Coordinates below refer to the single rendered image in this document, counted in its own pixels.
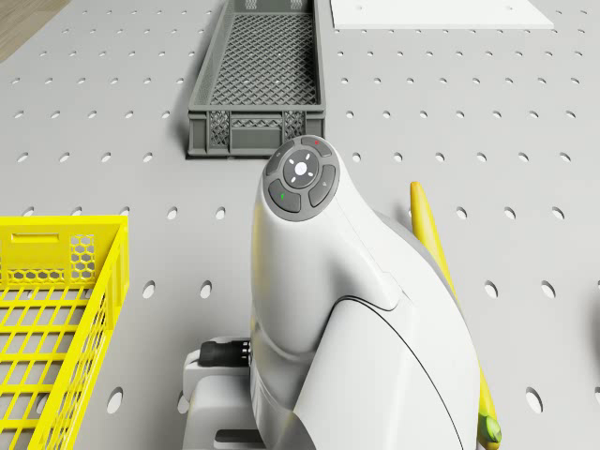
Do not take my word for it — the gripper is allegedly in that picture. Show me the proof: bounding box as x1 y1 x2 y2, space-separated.
181 335 266 450

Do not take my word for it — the yellow basket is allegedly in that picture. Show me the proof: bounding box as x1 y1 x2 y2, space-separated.
0 215 132 450

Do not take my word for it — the banana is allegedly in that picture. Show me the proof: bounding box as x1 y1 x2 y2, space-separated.
408 180 503 447

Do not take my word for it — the dark grey basket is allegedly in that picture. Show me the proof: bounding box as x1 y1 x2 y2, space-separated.
186 0 328 161

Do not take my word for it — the white board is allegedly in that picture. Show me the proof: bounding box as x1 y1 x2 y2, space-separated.
328 0 557 31

